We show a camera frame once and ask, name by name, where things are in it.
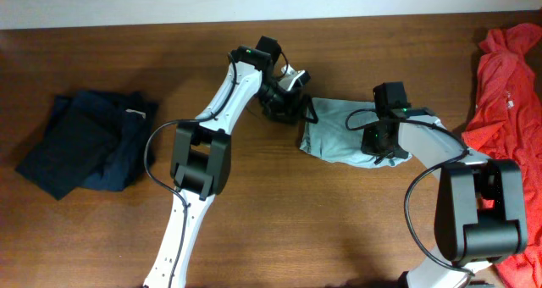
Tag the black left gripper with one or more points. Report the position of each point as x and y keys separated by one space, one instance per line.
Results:
x=290 y=108

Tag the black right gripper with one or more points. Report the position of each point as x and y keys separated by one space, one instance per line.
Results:
x=367 y=146

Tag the light blue t-shirt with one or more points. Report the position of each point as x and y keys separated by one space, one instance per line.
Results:
x=330 y=140

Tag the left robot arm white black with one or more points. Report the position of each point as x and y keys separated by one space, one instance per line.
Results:
x=201 y=157

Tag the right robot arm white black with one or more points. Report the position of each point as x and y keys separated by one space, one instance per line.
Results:
x=480 y=216

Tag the red t-shirt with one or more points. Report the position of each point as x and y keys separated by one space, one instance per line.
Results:
x=507 y=125

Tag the dark navy folded garment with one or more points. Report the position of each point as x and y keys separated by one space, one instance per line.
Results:
x=94 y=140

